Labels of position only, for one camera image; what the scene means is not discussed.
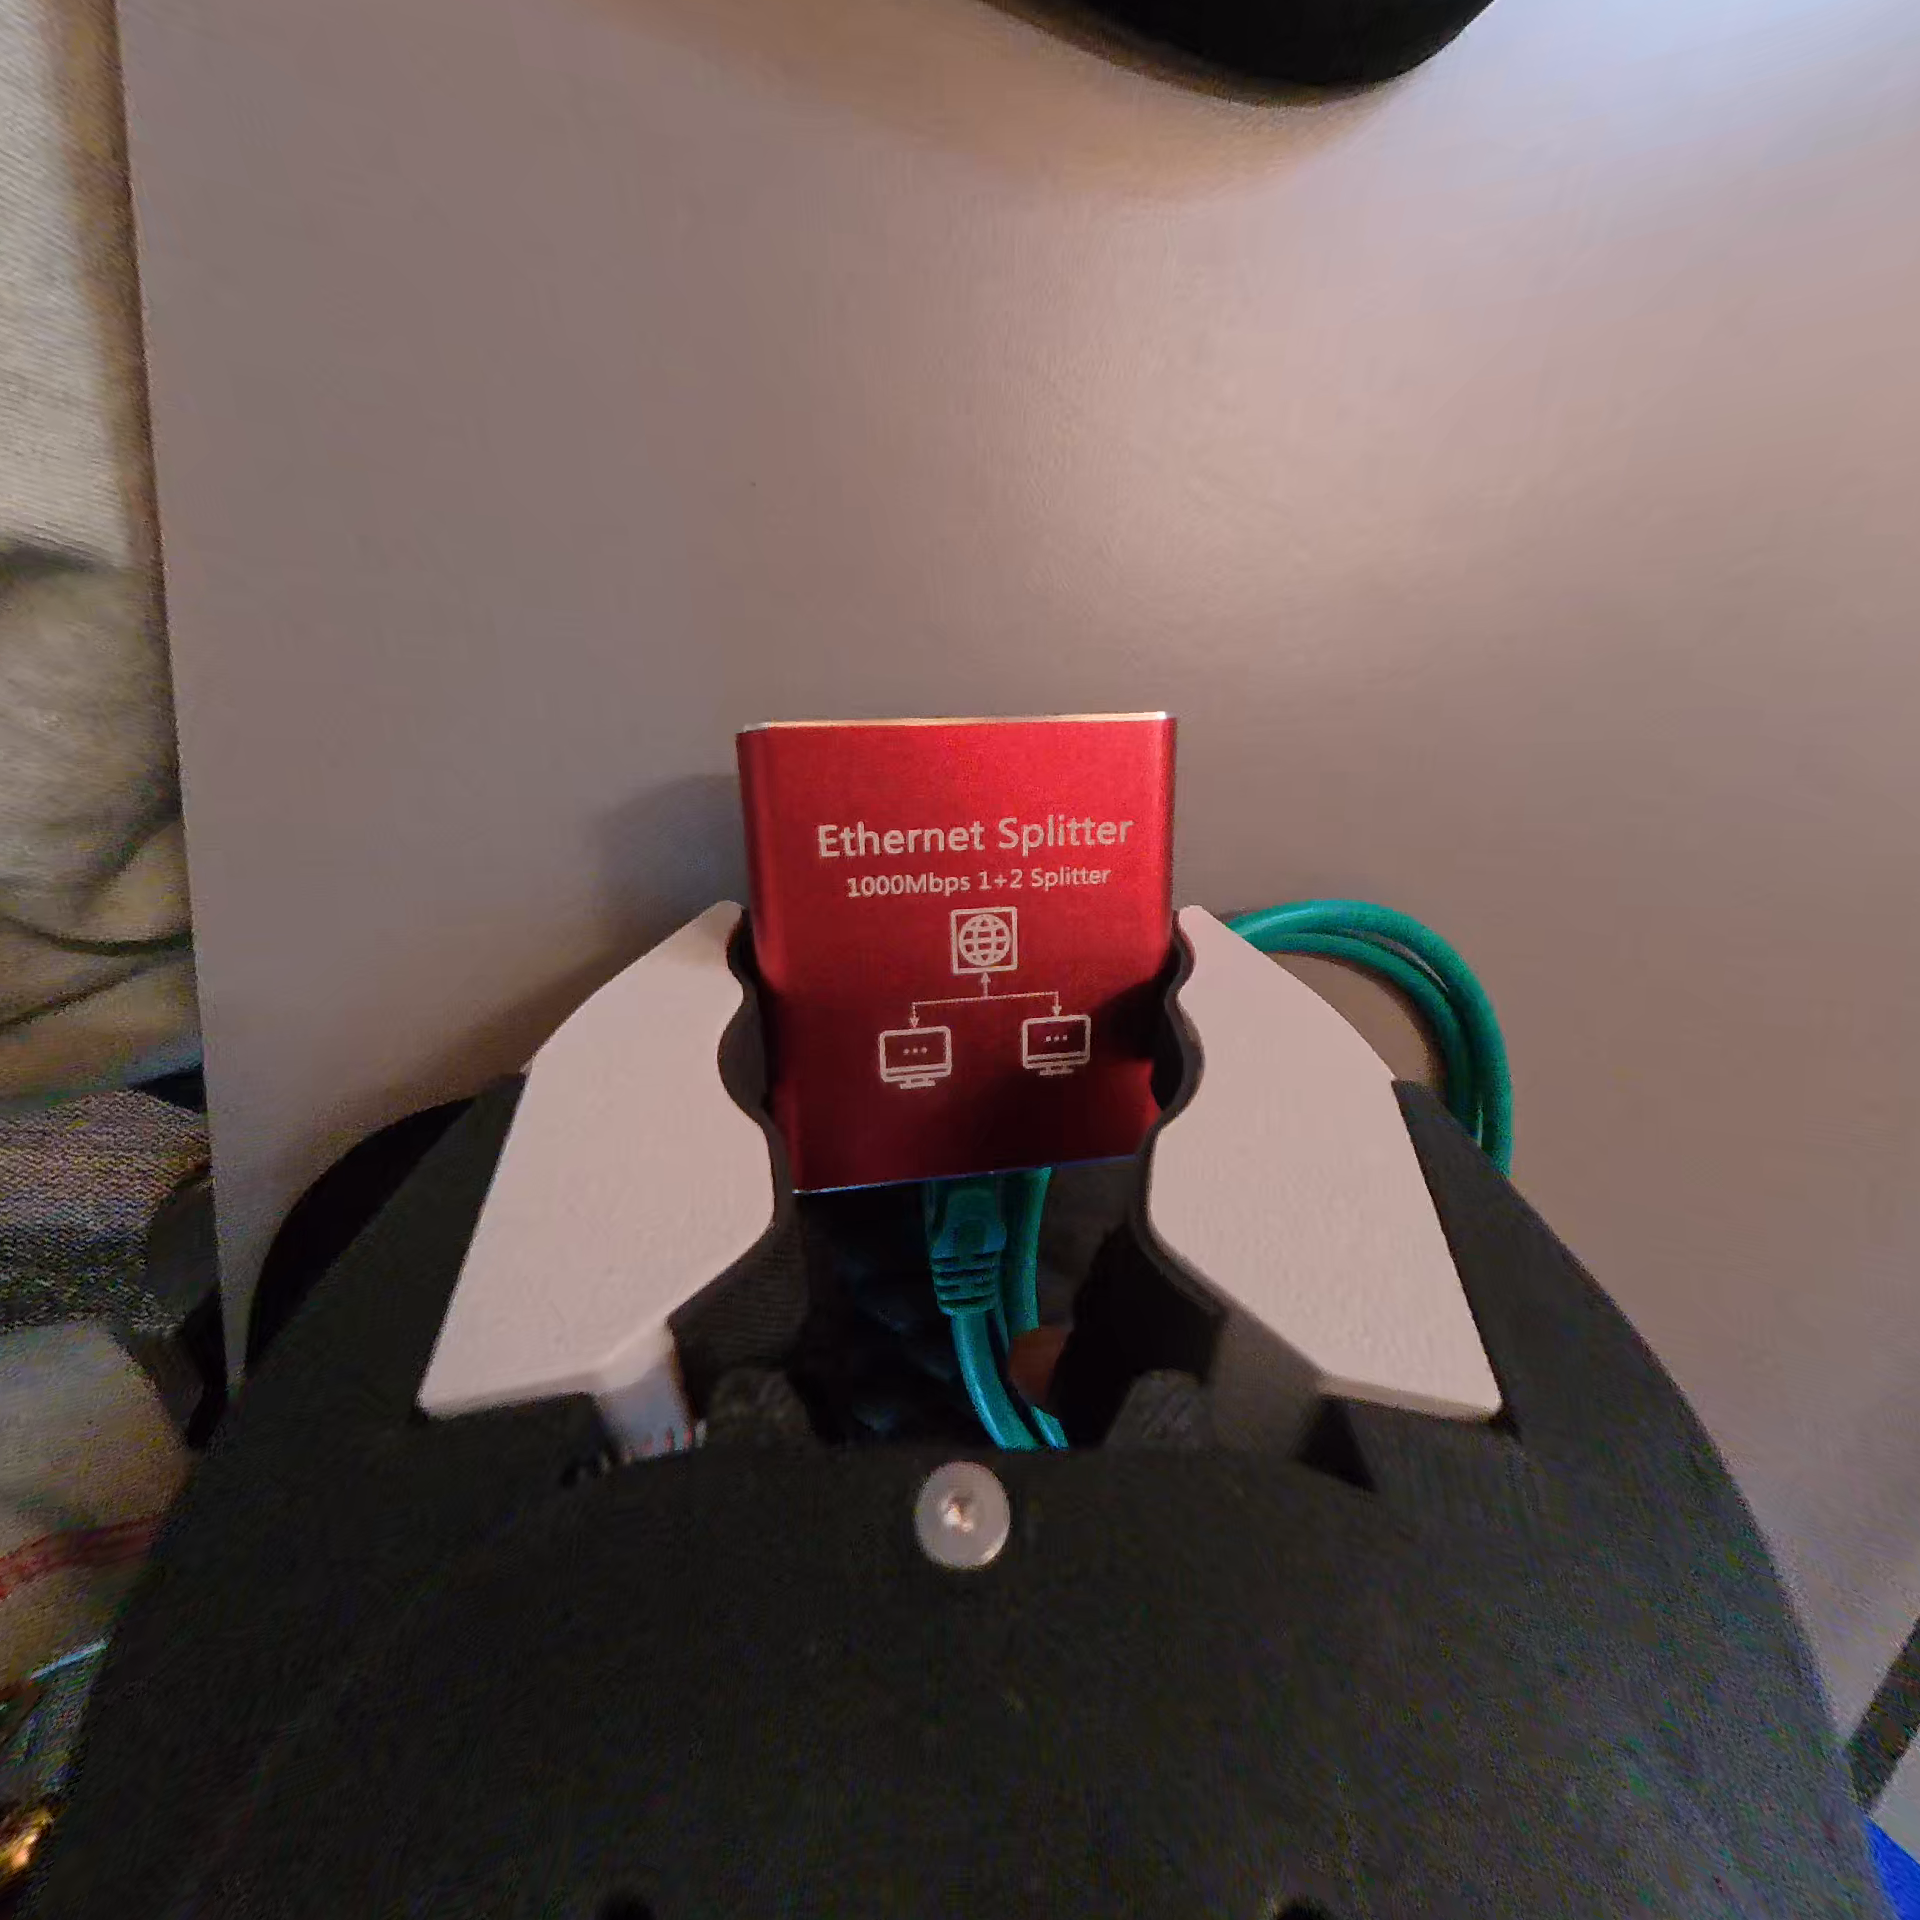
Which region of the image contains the green ethernet cable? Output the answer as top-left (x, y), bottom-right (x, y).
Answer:
top-left (919, 896), bottom-right (1515, 1454)

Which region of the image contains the red ethernet splitter box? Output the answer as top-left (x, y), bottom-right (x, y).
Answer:
top-left (735, 714), bottom-right (1180, 1193)

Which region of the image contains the person's beige sweatshirt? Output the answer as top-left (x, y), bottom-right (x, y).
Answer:
top-left (0, 0), bottom-right (204, 1097)

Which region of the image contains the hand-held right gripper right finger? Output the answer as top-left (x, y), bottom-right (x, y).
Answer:
top-left (1142, 901), bottom-right (1506, 1470)

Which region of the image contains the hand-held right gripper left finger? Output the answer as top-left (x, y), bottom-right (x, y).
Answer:
top-left (416, 900), bottom-right (791, 1449)

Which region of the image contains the person's right forearm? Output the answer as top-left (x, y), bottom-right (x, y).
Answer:
top-left (0, 1322), bottom-right (200, 1669)

